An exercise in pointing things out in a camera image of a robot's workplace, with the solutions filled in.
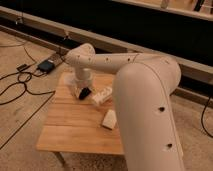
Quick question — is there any black power adapter box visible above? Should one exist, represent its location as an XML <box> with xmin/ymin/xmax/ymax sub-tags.
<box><xmin>37</xmin><ymin>60</ymin><xmax>55</xmax><ymax>73</ymax></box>

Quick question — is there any black cable at right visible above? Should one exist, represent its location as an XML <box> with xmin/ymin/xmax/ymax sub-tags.
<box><xmin>200</xmin><ymin>95</ymin><xmax>213</xmax><ymax>139</ymax></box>

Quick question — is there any wooden table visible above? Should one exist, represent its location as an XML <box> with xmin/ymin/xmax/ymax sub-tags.
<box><xmin>37</xmin><ymin>72</ymin><xmax>124</xmax><ymax>155</ymax></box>

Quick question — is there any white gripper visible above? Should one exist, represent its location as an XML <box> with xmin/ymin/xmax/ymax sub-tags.
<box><xmin>68</xmin><ymin>74</ymin><xmax>92</xmax><ymax>100</ymax></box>

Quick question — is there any white rectangular block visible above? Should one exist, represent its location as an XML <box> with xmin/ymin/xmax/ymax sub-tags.
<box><xmin>102</xmin><ymin>110</ymin><xmax>117</xmax><ymax>130</ymax></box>

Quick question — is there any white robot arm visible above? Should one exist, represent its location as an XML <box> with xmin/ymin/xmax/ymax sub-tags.
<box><xmin>65</xmin><ymin>43</ymin><xmax>185</xmax><ymax>171</ymax></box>

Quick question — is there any black floor cable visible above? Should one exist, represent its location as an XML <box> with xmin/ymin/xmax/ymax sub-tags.
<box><xmin>0</xmin><ymin>42</ymin><xmax>56</xmax><ymax>106</ymax></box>

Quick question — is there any small black plug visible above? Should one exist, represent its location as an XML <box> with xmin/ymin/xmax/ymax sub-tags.
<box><xmin>16</xmin><ymin>64</ymin><xmax>28</xmax><ymax>72</ymax></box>

